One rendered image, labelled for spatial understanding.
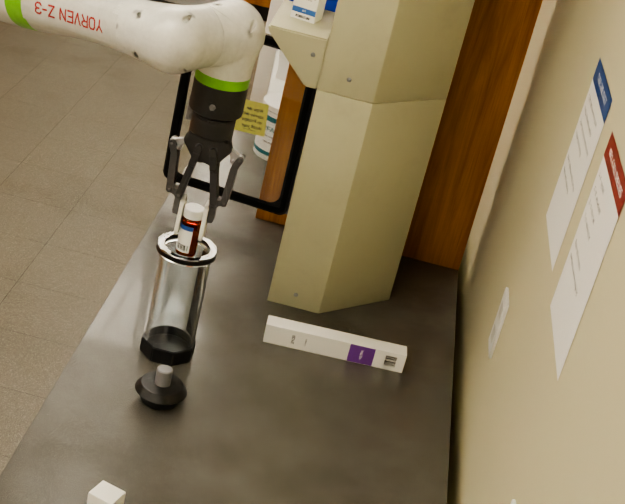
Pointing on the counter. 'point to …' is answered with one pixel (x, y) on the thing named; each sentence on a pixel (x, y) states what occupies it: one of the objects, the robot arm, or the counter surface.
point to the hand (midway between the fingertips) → (192, 217)
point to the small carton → (308, 10)
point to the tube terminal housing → (367, 150)
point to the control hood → (302, 42)
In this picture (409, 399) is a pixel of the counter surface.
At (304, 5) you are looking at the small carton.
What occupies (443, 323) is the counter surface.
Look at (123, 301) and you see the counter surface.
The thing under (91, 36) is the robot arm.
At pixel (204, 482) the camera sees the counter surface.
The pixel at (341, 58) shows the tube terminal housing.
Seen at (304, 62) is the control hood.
